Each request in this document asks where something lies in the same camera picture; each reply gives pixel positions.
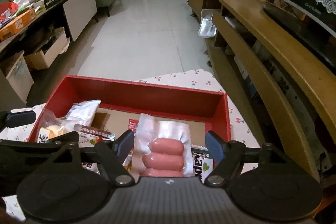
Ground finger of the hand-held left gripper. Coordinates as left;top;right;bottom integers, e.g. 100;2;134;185
0;131;80;151
0;110;37;129

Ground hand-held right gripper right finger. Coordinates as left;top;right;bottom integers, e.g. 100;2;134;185
204;131;289;187

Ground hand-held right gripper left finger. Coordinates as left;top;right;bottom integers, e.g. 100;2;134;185
49;130;135;187

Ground clear cake packet white label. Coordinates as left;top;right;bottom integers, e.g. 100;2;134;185
37;109;80;144

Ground green and white snack packet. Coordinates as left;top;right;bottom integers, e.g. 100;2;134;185
192;151;214;178

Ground pink sausage packet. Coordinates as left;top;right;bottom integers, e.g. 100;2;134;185
130;113;195;178

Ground white printed snack packet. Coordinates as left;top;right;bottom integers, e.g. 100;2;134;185
65;99;101;132

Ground red cardboard box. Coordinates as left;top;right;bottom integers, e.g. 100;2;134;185
28;75;231;159

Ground brown cardboard liner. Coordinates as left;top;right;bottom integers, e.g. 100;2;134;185
93;107;212;147

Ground brown strip snack packet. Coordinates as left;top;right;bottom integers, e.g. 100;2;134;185
81;124;116;141

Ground white storage bin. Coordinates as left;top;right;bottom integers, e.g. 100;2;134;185
0;51;34;104

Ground white storage box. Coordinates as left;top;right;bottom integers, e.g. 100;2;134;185
25;27;71;69

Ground orange cardboard box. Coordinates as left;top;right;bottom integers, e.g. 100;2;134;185
0;7;36;42

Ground silver foil bag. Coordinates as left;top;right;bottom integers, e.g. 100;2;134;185
198;9;219;38

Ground wooden television stand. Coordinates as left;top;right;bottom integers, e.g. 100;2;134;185
189;0;336;188

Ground black television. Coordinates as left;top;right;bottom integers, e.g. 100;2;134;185
262;0;336;67

